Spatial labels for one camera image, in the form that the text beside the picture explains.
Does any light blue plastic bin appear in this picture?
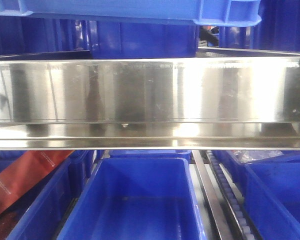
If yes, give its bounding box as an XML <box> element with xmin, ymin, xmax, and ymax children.
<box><xmin>0</xmin><ymin>0</ymin><xmax>262</xmax><ymax>27</ymax></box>

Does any blue bin rear lower centre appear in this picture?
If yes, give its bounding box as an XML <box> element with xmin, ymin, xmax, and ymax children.
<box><xmin>109</xmin><ymin>149</ymin><xmax>192</xmax><ymax>163</ymax></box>

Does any dark blue bin behind centre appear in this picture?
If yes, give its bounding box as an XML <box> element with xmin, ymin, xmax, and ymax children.
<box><xmin>87</xmin><ymin>21</ymin><xmax>199</xmax><ymax>59</ymax></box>

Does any dark blue bin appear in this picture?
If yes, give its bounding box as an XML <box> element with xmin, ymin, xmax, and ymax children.
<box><xmin>87</xmin><ymin>21</ymin><xmax>199</xmax><ymax>59</ymax></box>
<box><xmin>219</xmin><ymin>0</ymin><xmax>300</xmax><ymax>52</ymax></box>
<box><xmin>0</xmin><ymin>16</ymin><xmax>89</xmax><ymax>55</ymax></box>

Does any clear plastic bag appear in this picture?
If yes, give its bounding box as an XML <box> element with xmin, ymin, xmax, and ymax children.
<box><xmin>231</xmin><ymin>150</ymin><xmax>284</xmax><ymax>163</ymax></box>

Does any blue bin lower left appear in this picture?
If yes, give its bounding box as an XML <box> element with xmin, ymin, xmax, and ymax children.
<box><xmin>0</xmin><ymin>150</ymin><xmax>95</xmax><ymax>240</ymax></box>

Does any blue bin lower right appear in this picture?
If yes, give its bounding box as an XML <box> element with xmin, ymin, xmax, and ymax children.
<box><xmin>242</xmin><ymin>152</ymin><xmax>300</xmax><ymax>240</ymax></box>

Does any roller track strip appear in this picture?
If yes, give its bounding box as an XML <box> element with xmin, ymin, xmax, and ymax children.
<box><xmin>205</xmin><ymin>150</ymin><xmax>258</xmax><ymax>240</ymax></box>

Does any red flat package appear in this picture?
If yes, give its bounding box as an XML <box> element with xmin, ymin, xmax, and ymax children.
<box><xmin>0</xmin><ymin>150</ymin><xmax>74</xmax><ymax>214</ymax></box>

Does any dark blue bin upper left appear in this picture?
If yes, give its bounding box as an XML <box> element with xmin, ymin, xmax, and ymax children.
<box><xmin>0</xmin><ymin>16</ymin><xmax>89</xmax><ymax>55</ymax></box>

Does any dark blue bin upper right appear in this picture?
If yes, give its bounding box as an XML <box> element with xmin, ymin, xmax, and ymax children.
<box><xmin>219</xmin><ymin>0</ymin><xmax>300</xmax><ymax>52</ymax></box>

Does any stainless steel shelf rail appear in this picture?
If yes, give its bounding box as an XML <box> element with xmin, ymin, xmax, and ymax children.
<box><xmin>0</xmin><ymin>56</ymin><xmax>300</xmax><ymax>150</ymax></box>

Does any steel divider rail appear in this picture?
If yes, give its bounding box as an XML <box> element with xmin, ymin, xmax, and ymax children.
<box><xmin>192</xmin><ymin>150</ymin><xmax>234</xmax><ymax>240</ymax></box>

